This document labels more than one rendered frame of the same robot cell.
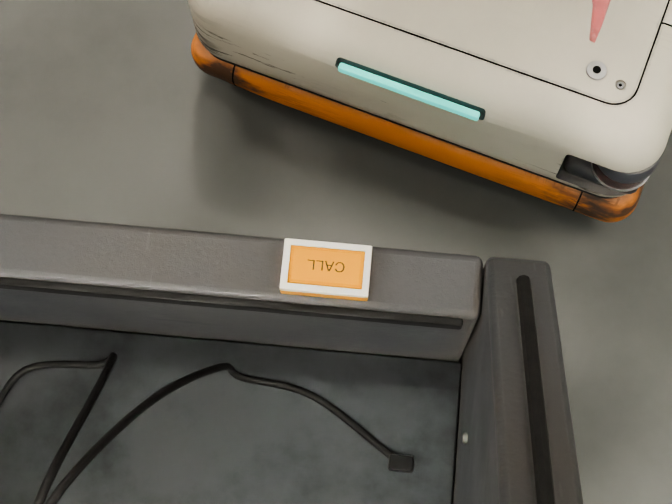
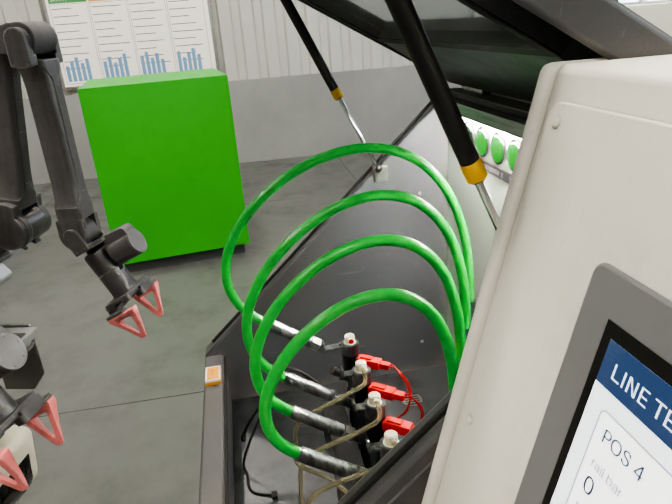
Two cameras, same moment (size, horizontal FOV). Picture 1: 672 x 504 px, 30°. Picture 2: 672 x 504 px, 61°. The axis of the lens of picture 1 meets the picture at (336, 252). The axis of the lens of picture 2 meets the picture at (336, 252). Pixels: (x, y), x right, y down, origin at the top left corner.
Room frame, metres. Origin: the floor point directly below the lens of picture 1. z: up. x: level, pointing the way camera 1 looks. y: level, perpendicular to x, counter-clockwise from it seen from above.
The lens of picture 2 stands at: (0.20, 1.01, 1.59)
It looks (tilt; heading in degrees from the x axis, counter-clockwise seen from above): 22 degrees down; 254
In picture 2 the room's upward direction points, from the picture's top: 4 degrees counter-clockwise
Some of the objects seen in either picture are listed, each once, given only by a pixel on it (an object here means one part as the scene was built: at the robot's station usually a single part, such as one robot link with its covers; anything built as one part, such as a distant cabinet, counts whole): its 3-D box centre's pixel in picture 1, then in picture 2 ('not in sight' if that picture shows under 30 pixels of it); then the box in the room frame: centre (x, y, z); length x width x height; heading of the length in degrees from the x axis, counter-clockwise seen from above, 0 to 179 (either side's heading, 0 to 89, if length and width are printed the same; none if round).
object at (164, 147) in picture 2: not in sight; (169, 165); (0.20, -3.49, 0.65); 0.95 x 0.86 x 1.30; 0
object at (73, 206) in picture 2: not in sight; (58, 143); (0.40, -0.24, 1.40); 0.11 x 0.06 x 0.43; 67
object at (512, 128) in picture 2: not in sight; (515, 125); (-0.29, 0.28, 1.43); 0.54 x 0.03 x 0.02; 83
